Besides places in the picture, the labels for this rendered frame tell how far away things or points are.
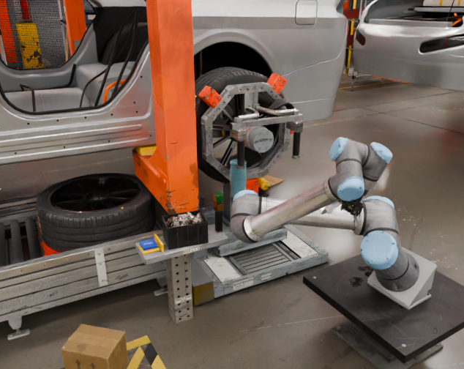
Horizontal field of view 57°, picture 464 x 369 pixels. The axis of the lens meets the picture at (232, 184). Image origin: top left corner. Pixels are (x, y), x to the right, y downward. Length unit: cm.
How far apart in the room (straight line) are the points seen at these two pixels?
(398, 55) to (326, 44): 176
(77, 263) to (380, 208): 147
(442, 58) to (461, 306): 284
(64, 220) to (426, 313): 178
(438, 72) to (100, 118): 320
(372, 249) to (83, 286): 143
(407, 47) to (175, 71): 309
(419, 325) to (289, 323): 66
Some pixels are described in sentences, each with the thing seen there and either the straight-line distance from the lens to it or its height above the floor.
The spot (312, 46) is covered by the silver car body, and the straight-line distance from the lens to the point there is 302.
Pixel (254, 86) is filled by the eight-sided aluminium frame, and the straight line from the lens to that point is 235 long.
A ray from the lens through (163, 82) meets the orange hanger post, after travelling 199.
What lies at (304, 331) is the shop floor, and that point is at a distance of 231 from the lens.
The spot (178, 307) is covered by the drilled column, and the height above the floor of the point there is 10.
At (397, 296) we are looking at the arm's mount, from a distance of 209.
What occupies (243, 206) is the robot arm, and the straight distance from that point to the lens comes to 189.
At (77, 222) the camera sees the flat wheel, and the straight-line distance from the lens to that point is 235.
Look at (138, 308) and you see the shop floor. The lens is 246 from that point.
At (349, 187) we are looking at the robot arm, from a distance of 150.
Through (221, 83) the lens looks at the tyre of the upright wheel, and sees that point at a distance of 234.
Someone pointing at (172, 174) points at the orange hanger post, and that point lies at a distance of 212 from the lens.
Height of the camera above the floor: 152
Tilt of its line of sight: 23 degrees down
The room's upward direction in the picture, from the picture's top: straight up
